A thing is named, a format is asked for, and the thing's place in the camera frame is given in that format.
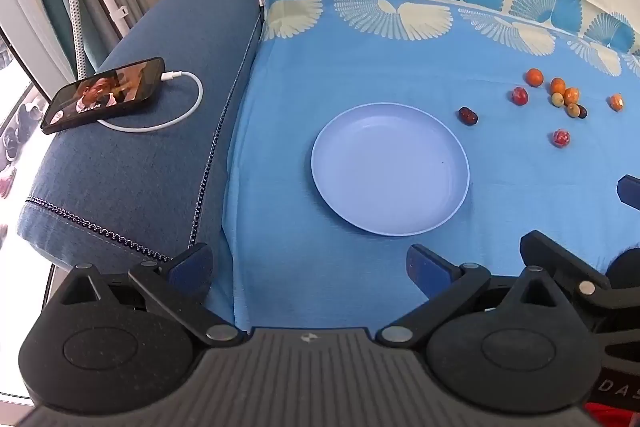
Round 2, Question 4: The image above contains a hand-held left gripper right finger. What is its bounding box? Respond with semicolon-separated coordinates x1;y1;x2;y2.
375;244;576;348

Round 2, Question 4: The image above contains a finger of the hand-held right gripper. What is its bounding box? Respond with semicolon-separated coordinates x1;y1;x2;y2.
616;174;640;208
520;230;613;308

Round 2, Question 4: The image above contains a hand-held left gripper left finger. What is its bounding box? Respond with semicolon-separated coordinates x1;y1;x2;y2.
47;243;246;348

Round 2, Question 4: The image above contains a light blue round plate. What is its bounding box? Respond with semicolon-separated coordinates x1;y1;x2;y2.
310;103;471;237

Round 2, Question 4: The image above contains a person's red garment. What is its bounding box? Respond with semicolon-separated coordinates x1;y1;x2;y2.
582;402;640;427

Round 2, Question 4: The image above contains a blue denim bolster pillow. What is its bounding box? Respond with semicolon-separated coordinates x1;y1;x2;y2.
17;0;264;328

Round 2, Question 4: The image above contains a black smartphone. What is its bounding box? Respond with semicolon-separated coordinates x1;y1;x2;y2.
40;57;166;136

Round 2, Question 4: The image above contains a dark shoe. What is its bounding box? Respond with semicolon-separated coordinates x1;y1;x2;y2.
2;104;36;148

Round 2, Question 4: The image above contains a blue fan-print bed sheet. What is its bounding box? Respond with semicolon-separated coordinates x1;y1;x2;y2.
205;0;640;343

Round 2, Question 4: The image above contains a dotted fabric-covered pole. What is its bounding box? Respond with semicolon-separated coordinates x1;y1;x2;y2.
61;0;88;75

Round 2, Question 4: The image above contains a white charging cable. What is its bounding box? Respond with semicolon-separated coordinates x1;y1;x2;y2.
96;69;204;132

